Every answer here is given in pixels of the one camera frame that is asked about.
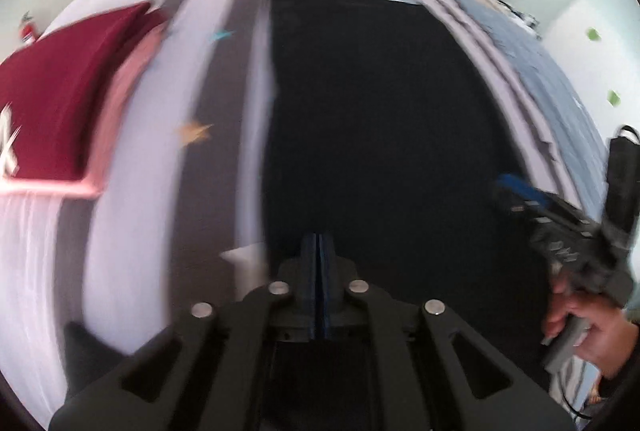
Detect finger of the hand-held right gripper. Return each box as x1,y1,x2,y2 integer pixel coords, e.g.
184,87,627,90
497,174,552,208
491,182,540,218

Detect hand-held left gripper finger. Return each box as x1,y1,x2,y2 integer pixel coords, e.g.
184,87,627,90
47,233,318,431
318,233,576,431

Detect black printed t-shirt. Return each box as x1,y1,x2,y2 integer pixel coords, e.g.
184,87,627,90
261,0,557,431

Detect person's right hand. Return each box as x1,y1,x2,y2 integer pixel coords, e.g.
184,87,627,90
544,277,640,379

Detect white headboard green apple stickers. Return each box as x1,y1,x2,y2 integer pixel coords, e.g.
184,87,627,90
542,0,640,152

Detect power strip with plugs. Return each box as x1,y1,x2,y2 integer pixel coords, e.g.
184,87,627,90
502,4,543,37

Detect bed with striped star sheet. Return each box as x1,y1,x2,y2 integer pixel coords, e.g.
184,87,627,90
0,0,608,431

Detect pink folded garment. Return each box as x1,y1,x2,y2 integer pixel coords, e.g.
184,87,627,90
0,28,166,198

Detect maroon folded shirt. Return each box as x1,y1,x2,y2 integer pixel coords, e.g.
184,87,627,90
0,1,168,184

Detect red fire extinguisher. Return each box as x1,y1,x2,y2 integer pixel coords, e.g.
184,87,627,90
17,11,40,47

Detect black cable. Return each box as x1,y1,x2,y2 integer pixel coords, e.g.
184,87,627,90
550,361,601,418

